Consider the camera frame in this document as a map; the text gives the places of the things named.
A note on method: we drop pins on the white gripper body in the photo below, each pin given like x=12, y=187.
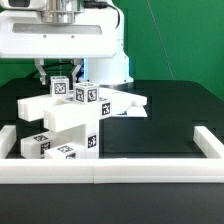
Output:
x=24, y=35

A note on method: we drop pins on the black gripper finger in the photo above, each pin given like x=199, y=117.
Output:
x=39, y=64
x=76, y=72

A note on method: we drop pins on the white tagged cube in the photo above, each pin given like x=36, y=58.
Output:
x=86, y=92

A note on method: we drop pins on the white chair backrest part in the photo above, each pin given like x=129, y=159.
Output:
x=60, y=113

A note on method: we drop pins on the white chair seat part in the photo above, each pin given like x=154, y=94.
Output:
x=86, y=135

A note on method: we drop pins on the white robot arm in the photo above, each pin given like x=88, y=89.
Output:
x=104, y=71

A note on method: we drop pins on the white sheet with tags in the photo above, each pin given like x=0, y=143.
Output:
x=133, y=112

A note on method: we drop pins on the white U-shaped border fence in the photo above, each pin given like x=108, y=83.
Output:
x=99, y=171

